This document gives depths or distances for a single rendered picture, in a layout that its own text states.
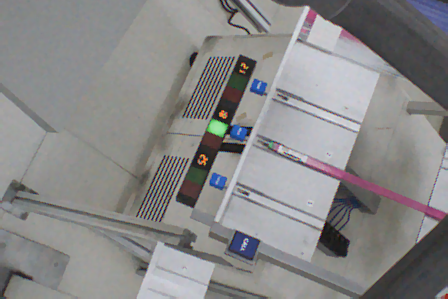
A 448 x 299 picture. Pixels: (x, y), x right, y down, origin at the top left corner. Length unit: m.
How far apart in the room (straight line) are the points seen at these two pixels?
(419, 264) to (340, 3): 0.38
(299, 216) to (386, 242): 0.73
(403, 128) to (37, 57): 1.21
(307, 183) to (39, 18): 0.60
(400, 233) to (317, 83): 0.79
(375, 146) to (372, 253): 0.30
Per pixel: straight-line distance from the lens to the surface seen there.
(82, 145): 2.08
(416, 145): 2.23
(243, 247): 1.37
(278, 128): 1.49
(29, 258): 2.02
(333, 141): 1.50
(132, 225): 1.60
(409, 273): 0.95
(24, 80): 1.26
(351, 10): 0.72
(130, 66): 2.17
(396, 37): 0.74
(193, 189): 1.44
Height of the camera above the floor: 1.68
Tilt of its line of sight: 43 degrees down
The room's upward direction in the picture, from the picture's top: 95 degrees clockwise
